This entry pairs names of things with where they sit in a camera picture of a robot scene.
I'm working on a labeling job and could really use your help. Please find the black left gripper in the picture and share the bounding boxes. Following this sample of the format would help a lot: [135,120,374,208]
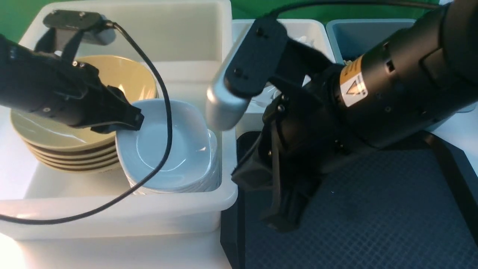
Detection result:
[0,35,144,133]

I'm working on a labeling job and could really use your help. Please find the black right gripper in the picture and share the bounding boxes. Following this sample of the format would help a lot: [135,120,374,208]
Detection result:
[232,67,374,233]

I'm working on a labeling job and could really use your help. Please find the tan noodle bowl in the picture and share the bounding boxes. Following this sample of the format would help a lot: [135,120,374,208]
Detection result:
[10,56,158,151]

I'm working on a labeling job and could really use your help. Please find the small white square dish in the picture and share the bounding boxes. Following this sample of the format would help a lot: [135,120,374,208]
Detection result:
[116,99,212,189]

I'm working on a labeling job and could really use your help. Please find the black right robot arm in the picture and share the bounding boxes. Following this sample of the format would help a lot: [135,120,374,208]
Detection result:
[225,0,477,233]

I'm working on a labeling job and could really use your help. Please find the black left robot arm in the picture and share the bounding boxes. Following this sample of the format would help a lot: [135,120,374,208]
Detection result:
[0,36,145,133]

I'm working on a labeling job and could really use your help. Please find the tan bowl stack lower bowls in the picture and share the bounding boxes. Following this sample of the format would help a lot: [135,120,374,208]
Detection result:
[22,137,121,174]

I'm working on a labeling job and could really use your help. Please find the small white spoon bin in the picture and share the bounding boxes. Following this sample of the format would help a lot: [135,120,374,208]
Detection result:
[232,19,336,138]

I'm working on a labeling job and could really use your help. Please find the blue-grey chopstick bin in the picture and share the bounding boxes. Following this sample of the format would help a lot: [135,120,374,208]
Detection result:
[327,18,477,139]

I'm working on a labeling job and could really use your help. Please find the white dish stack lower dishes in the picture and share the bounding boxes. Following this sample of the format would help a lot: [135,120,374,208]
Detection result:
[133,130,221,195]

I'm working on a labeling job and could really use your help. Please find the black plastic tray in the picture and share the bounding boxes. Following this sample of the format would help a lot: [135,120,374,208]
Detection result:
[220,133,478,269]

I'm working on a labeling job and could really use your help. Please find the large white plastic tub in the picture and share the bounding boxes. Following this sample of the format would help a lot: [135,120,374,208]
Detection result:
[1,0,238,240]

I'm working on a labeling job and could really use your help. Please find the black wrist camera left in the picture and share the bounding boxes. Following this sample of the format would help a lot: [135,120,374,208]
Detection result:
[34,10,116,62]

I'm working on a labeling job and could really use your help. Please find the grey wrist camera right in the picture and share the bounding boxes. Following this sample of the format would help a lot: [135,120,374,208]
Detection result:
[205,16,332,131]

